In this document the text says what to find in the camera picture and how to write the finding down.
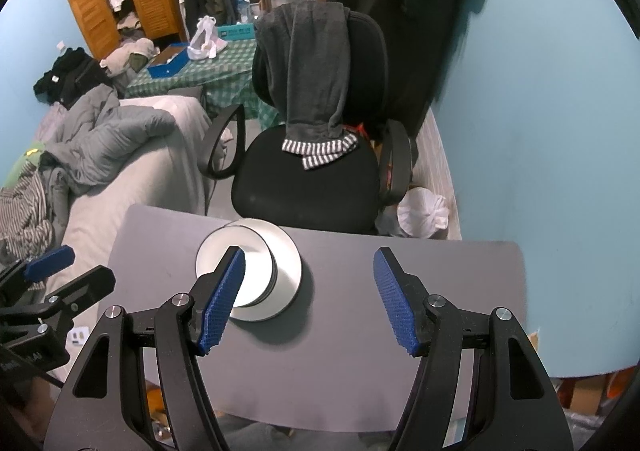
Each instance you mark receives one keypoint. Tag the grey pants with striped cuffs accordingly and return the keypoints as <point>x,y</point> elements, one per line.
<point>310,71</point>

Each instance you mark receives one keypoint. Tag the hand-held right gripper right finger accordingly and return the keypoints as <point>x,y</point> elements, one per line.
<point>395,301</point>

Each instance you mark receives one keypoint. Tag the blue flat box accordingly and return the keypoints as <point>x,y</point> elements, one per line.
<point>167,63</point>

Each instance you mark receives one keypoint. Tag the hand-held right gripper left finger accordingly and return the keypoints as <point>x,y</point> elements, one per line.
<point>222,301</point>

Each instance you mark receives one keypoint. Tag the small white plate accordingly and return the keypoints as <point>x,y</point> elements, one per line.
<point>250,251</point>

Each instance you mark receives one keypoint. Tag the bed with grey sheet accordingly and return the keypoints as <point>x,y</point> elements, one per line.
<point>150,171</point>

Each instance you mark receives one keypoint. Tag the cardboard box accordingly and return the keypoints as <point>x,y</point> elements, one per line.
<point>585,391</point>

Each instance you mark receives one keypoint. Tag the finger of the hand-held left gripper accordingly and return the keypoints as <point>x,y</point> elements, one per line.
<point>50,262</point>
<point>87,285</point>

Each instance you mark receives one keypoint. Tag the crumpled white bag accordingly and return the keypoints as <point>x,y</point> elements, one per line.
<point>422,211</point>

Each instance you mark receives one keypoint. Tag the black office chair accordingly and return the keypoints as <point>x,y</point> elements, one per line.
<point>300,181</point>

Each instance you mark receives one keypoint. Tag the white plastic bag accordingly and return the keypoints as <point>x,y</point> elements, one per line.
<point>205,43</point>

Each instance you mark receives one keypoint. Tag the green cloth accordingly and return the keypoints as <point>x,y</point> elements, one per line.
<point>22,163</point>

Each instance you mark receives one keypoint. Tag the large white plate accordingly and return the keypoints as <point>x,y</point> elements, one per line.
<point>287,276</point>

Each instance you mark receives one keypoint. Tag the black hanging coat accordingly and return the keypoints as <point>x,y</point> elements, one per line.
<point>410,31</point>

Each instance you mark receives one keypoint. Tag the grey puffy duvet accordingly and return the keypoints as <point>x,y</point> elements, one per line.
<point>110,131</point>

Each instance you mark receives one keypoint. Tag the green checked tablecloth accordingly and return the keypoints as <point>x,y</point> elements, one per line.
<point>220,71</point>

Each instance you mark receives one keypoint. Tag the colourful toy box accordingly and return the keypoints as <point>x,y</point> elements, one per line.
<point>363,130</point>

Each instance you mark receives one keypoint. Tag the white power strip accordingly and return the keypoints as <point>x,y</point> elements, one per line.
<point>77,336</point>

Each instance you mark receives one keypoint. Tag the black clothing pile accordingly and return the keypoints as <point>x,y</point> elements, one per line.
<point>70,73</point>

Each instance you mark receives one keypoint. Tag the grey striped cloth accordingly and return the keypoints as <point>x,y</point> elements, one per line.
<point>25,216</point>

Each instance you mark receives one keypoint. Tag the beige clothes pile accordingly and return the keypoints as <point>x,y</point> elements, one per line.
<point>130,53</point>

